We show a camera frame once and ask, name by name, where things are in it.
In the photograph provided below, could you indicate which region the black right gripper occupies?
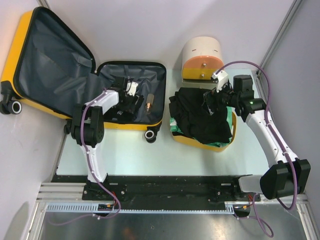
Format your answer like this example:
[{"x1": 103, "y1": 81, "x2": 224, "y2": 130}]
[{"x1": 201, "y1": 79, "x2": 240, "y2": 116}]

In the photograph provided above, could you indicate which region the white slotted cable duct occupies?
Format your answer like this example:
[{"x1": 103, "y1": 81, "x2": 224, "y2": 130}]
[{"x1": 44, "y1": 201, "x2": 236, "y2": 214}]

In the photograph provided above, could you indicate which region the frosted gold spray bottle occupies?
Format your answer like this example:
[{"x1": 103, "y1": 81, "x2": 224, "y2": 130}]
[{"x1": 145, "y1": 93, "x2": 155, "y2": 115}]

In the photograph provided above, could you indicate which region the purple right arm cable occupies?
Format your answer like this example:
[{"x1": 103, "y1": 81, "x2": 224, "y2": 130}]
[{"x1": 217, "y1": 60, "x2": 300, "y2": 237}]

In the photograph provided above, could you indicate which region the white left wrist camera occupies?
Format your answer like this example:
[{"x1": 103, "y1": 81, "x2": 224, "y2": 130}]
[{"x1": 126, "y1": 81, "x2": 139, "y2": 96}]

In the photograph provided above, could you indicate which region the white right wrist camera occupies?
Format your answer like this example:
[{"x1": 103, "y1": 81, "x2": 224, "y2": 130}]
[{"x1": 211, "y1": 70, "x2": 229, "y2": 93}]

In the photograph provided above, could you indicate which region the white pastel mini drawer cabinet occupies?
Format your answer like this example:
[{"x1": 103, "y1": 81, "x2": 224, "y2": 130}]
[{"x1": 181, "y1": 36, "x2": 224, "y2": 81}]

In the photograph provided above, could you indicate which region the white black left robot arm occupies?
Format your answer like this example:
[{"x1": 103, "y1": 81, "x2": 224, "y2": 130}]
[{"x1": 70, "y1": 77, "x2": 144, "y2": 200}]

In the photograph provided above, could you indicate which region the dark blue round tin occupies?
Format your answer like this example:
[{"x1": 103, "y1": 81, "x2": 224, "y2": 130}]
[{"x1": 116, "y1": 110, "x2": 124, "y2": 116}]

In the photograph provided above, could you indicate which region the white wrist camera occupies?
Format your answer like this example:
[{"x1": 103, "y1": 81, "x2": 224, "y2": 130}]
[
  {"x1": 126, "y1": 81, "x2": 139, "y2": 96},
  {"x1": 211, "y1": 70, "x2": 229, "y2": 93}
]

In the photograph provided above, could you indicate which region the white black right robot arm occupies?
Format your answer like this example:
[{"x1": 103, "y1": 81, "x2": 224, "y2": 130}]
[{"x1": 203, "y1": 70, "x2": 311, "y2": 201}]

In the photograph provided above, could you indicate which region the yellow plastic basket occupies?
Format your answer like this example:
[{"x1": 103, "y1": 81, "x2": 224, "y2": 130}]
[{"x1": 171, "y1": 108, "x2": 237, "y2": 153}]

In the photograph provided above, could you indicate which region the yellow Pikachu suitcase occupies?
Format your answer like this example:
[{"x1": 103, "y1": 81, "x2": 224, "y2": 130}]
[{"x1": 0, "y1": 7, "x2": 167, "y2": 143}]

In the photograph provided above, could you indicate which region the right aluminium corner post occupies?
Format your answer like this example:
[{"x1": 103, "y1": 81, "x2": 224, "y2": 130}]
[{"x1": 260, "y1": 0, "x2": 305, "y2": 69}]

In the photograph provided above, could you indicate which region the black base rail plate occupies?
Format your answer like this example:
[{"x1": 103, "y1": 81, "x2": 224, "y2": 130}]
[{"x1": 51, "y1": 174, "x2": 293, "y2": 204}]

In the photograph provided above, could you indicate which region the left aluminium corner post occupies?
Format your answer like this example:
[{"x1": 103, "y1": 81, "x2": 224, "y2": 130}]
[{"x1": 36, "y1": 0, "x2": 51, "y2": 9}]

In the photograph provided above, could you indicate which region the aluminium corner post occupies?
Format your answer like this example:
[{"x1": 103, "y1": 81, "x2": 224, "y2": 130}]
[
  {"x1": 260, "y1": 0, "x2": 305, "y2": 69},
  {"x1": 36, "y1": 0, "x2": 51, "y2": 9}
]

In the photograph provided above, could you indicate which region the aluminium frame rail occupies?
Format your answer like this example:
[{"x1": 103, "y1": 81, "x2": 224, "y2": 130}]
[{"x1": 36, "y1": 182, "x2": 310, "y2": 204}]

